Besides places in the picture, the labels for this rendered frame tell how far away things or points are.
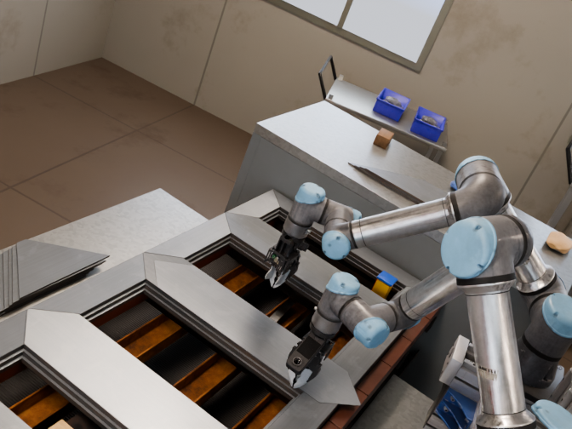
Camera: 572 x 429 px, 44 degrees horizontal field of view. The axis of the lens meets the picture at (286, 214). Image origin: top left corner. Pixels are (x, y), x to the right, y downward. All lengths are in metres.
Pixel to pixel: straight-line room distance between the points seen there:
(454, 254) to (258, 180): 1.54
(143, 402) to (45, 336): 0.30
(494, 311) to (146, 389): 0.84
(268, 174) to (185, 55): 2.76
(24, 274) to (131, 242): 0.44
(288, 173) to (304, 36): 2.39
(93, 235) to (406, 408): 1.15
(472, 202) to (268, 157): 1.19
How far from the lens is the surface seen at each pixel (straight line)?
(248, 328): 2.07
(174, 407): 1.78
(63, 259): 2.22
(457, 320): 2.72
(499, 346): 1.48
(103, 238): 2.42
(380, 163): 2.92
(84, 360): 1.83
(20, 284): 2.11
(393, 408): 2.35
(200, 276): 2.20
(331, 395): 1.99
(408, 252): 2.68
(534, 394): 2.10
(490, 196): 1.86
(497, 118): 4.89
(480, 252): 1.42
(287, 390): 1.97
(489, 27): 4.79
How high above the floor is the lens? 2.12
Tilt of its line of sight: 28 degrees down
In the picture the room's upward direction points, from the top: 22 degrees clockwise
